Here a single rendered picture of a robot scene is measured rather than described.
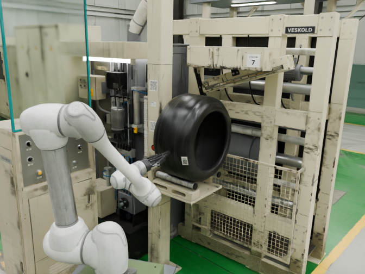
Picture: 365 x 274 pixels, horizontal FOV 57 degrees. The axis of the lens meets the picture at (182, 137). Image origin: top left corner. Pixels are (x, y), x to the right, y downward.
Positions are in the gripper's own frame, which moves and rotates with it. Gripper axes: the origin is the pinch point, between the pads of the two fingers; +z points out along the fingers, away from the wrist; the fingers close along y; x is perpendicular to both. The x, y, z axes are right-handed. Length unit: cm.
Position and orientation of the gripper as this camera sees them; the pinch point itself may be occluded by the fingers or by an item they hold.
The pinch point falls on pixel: (165, 154)
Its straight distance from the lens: 206.9
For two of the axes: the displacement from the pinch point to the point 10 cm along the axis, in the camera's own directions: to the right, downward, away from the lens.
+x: 0.7, 9.3, 3.6
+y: -7.8, -1.8, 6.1
